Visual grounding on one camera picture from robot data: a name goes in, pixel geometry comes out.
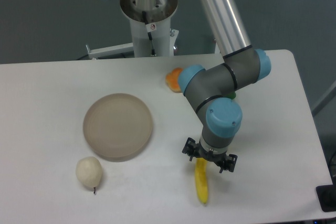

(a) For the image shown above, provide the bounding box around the beige round plate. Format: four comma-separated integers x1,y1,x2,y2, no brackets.
83,93,153,160

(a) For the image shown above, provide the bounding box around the white pear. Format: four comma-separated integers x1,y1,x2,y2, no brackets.
75,156,103,194

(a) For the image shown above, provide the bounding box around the black cable on pedestal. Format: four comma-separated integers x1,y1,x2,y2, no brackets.
141,10,158,57

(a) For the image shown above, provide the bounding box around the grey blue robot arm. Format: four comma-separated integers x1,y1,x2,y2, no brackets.
120,0,271,172

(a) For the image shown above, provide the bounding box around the orange bread roll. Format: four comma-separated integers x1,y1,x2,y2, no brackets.
165,67,183,93

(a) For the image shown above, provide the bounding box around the black device at edge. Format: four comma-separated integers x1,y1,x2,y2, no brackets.
316,185,335,212

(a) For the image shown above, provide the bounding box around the green bell pepper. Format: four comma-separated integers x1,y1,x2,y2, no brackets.
226,92,236,100

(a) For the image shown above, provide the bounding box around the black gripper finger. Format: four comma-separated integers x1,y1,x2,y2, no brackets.
215,154,238,173
182,137,198,160

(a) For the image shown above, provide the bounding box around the white metal bracket left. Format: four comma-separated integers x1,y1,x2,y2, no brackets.
86,43,133,59

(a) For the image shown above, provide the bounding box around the yellow banana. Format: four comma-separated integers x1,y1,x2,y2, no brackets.
194,158,208,204

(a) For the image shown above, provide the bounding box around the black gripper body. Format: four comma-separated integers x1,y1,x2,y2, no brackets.
197,140,227,162

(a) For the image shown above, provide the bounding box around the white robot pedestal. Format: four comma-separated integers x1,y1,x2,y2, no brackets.
120,0,178,58

